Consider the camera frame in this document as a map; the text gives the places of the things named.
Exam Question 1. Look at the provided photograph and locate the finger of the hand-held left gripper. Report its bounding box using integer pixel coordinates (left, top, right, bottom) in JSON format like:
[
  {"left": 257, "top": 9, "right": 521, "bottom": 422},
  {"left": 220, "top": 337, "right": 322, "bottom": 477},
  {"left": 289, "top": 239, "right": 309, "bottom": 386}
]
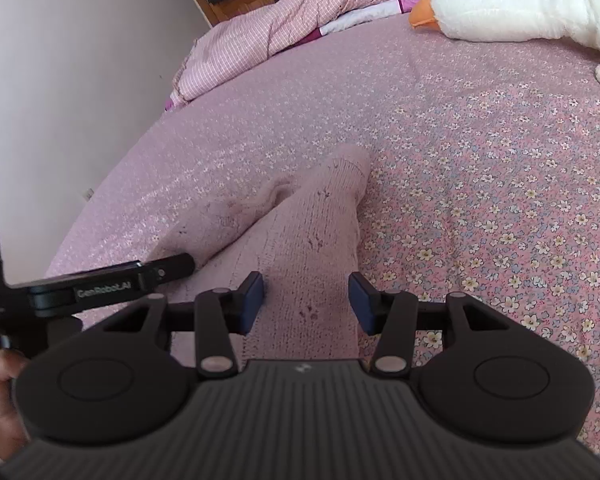
[{"left": 27, "top": 253, "right": 196, "bottom": 319}]

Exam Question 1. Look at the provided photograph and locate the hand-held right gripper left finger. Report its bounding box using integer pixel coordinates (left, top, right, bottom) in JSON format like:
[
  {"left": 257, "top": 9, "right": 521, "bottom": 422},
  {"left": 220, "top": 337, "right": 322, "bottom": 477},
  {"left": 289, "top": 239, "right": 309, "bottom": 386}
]
[{"left": 102, "top": 271, "right": 266, "bottom": 380}]

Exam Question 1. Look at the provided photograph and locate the white goose plush toy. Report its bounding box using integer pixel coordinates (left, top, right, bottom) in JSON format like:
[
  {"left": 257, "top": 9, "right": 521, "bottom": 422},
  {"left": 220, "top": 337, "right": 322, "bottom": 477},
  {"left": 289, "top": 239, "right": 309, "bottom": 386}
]
[{"left": 408, "top": 0, "right": 600, "bottom": 92}]

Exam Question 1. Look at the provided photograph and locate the pink checked quilt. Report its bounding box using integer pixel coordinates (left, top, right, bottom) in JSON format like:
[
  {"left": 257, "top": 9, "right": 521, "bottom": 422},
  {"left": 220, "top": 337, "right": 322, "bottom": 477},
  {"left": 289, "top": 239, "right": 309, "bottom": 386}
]
[{"left": 166, "top": 0, "right": 600, "bottom": 111}]

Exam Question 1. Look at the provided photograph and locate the pink knit sweater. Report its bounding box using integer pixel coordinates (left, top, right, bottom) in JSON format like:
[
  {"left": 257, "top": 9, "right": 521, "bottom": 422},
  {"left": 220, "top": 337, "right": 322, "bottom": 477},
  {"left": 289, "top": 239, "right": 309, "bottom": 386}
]
[{"left": 80, "top": 144, "right": 373, "bottom": 368}]

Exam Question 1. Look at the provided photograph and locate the purple and white sheet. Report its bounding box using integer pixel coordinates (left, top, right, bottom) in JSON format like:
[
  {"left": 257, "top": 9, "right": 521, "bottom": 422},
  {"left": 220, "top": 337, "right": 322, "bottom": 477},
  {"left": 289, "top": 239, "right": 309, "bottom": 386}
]
[{"left": 305, "top": 0, "right": 433, "bottom": 39}]

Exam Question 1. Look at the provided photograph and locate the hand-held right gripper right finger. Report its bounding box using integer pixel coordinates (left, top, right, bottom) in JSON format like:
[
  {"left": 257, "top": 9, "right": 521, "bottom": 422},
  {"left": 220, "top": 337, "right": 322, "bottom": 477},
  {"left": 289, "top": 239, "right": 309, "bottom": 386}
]
[{"left": 348, "top": 272, "right": 511, "bottom": 378}]

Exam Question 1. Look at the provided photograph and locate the bed with floral pink sheet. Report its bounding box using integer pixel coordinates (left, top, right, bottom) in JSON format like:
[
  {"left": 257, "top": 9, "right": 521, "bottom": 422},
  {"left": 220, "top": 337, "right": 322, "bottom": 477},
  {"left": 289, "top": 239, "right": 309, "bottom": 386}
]
[{"left": 45, "top": 0, "right": 600, "bottom": 466}]

